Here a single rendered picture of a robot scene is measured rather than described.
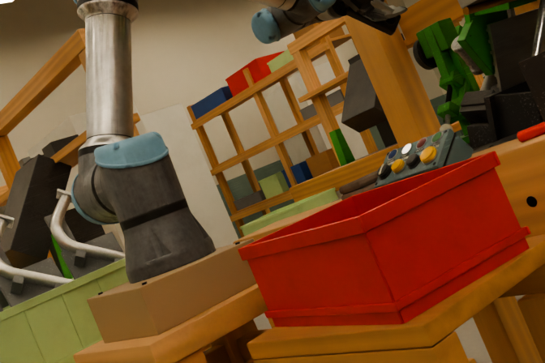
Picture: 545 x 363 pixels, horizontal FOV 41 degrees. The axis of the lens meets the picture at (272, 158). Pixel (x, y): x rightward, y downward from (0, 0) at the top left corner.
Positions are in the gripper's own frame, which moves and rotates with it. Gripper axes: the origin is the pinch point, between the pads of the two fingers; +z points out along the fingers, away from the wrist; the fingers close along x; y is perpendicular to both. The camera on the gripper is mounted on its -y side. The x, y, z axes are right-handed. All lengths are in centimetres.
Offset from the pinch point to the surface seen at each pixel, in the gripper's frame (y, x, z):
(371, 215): 33, -62, 43
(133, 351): 28, -84, 3
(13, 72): -127, 139, -736
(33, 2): -115, 233, -762
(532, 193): 3, -45, 40
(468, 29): 2.4, -14.3, 19.4
